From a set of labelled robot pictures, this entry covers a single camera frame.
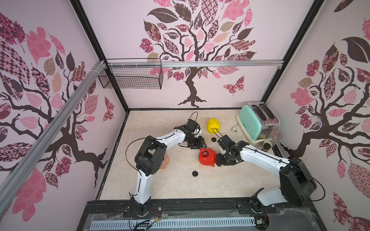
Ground red piggy bank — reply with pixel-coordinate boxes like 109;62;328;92
198;148;216;167

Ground peach piggy bank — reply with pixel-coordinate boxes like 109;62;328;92
161;154;169;169

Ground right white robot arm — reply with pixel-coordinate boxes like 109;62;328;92
216;139;317;207

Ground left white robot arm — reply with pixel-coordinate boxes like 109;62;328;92
131;128;206;217

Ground yellow piggy bank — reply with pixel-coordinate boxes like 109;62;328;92
207;118;221;134

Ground mint green toaster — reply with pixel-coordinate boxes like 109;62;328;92
236;102;280;144

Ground glass spice jar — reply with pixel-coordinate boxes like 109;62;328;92
262;130;283;152

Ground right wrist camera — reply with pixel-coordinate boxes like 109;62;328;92
217;135;236;152

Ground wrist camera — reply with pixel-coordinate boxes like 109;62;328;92
217;135;236;152
185;119;201;135

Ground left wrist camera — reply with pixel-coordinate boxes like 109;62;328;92
185;119;201;135

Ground black wire basket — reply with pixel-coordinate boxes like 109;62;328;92
99;58;164;90

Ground black base frame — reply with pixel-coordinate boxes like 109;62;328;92
77;197;326;231

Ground aluminium rail back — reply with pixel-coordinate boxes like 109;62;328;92
161;60;284;68

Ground aluminium rail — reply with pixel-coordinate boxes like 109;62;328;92
161;60;284;68
1;61;105;214

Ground white slotted cable duct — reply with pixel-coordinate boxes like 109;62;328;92
88;217;256;231

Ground aluminium rail left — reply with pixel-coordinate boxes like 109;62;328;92
1;61;105;214

